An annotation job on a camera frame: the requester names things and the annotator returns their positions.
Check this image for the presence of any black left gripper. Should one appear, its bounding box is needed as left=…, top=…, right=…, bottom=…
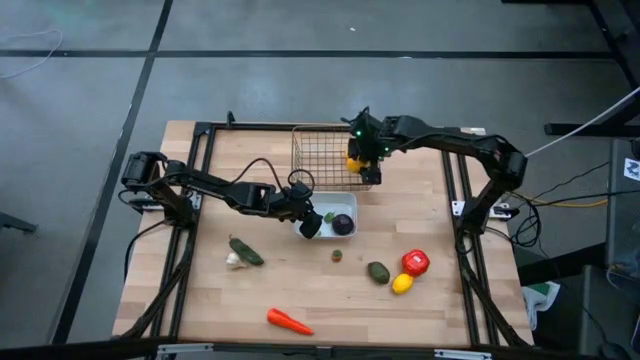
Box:
left=272, top=182, right=324, bottom=240

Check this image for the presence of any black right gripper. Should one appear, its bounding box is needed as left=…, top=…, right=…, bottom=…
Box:
left=347, top=110, right=394, bottom=186

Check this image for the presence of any yellow orange toy fruit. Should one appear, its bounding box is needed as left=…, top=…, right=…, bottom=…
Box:
left=345, top=155, right=370, bottom=175

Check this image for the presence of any dark green toy cucumber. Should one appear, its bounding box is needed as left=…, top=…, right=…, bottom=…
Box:
left=228, top=235, right=265, bottom=267

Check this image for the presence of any green toy avocado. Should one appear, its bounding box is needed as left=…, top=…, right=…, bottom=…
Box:
left=367, top=261, right=391, bottom=286

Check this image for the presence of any orange toy carrot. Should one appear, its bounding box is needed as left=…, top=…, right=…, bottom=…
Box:
left=266, top=307, right=315, bottom=336

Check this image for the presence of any white plastic tray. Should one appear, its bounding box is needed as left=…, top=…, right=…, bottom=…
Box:
left=293, top=191, right=359, bottom=240

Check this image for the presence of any yellow toy lemon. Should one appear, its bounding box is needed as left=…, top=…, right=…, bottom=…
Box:
left=391, top=272, right=415, bottom=296

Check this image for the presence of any red toy bell pepper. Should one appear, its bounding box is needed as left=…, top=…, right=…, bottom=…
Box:
left=401, top=249, right=431, bottom=278

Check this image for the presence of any green and white bag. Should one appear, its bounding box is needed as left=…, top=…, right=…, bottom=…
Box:
left=522, top=281, right=561, bottom=331

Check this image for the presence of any black metal stand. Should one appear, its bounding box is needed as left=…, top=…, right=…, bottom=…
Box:
left=502, top=0, right=640, bottom=137

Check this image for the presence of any black bar with brackets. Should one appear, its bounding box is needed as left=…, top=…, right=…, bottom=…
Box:
left=0, top=339, right=640, bottom=360

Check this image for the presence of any grey box with label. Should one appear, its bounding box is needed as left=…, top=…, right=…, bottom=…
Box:
left=604, top=138, right=640, bottom=271

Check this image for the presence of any copper wire basket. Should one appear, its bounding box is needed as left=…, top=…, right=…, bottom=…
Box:
left=290, top=124, right=384, bottom=193

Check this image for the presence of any black left arm gripper cable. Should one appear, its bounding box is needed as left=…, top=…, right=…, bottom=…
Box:
left=230, top=157, right=316, bottom=197

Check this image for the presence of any black aluminium table frame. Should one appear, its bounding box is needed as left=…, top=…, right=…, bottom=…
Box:
left=117, top=119, right=534, bottom=351

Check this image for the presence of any black left arm base cable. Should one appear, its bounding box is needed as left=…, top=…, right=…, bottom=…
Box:
left=123, top=219, right=169, bottom=281

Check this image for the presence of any thick white cable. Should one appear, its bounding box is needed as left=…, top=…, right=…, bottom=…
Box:
left=523, top=85, right=640, bottom=159

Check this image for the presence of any yellow cable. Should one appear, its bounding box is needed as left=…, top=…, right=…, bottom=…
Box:
left=509, top=191, right=609, bottom=209

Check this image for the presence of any black floor bracket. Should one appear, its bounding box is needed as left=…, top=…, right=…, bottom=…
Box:
left=0, top=212, right=39, bottom=235

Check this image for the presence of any thin white floor cable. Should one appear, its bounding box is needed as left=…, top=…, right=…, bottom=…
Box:
left=0, top=28, right=64, bottom=80

